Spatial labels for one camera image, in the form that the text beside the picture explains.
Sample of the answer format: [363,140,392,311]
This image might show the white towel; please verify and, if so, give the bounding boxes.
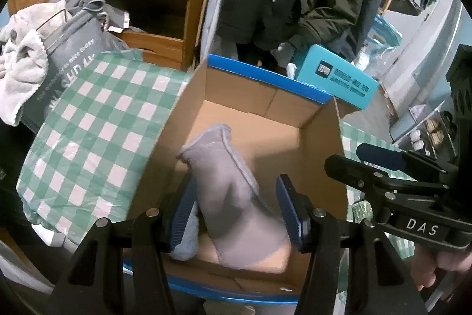
[0,1,69,127]

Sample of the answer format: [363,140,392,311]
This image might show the shoe rack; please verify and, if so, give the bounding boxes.
[391,105,461,161]

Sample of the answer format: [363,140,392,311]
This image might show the light blue cloth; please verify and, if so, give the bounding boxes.
[170,204,200,262]

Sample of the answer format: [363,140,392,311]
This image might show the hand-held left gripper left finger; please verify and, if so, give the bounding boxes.
[46,175,201,315]

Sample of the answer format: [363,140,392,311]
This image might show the green checkered tablecloth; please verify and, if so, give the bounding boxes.
[17,49,417,260]

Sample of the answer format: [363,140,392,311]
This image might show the small grey cloth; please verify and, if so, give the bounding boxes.
[271,42,297,68]

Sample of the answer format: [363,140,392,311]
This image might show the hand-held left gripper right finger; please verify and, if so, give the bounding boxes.
[275,173,430,315]

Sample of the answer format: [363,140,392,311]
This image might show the person's right hand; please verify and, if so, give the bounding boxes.
[410,247,472,295]

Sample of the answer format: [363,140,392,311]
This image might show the teal printed box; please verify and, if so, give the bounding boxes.
[293,44,380,111]

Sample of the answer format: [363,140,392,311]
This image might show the blue-edged cardboard box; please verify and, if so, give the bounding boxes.
[123,54,364,303]

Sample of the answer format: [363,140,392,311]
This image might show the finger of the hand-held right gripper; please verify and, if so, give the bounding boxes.
[356,143,458,186]
[324,154,447,223]

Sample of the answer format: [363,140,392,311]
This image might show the grey printed tote bag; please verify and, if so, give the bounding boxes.
[22,10,130,133]

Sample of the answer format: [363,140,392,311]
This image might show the clear plastic bag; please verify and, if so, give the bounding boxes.
[365,14,401,72]

